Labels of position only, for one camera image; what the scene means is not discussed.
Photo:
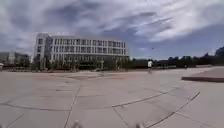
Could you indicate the grey stone slab plaza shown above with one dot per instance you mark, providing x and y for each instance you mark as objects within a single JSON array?
[{"x": 100, "y": 96}]

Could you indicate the pale multi-storey building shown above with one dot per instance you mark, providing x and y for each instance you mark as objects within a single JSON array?
[{"x": 80, "y": 46}]

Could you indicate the person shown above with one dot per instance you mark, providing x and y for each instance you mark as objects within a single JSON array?
[{"x": 150, "y": 64}]

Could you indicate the row of small trees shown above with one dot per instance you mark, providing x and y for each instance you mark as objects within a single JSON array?
[{"x": 66, "y": 64}]

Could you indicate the robot's own part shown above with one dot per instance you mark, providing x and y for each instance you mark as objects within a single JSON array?
[
  {"x": 140, "y": 125},
  {"x": 76, "y": 125}
]

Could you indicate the row of dark trees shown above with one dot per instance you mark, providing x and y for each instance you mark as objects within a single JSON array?
[{"x": 186, "y": 61}]

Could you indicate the raised paved platform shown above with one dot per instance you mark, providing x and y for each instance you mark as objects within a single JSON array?
[{"x": 206, "y": 75}]

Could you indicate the distant pale buildings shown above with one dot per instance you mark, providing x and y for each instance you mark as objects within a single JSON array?
[{"x": 13, "y": 58}]

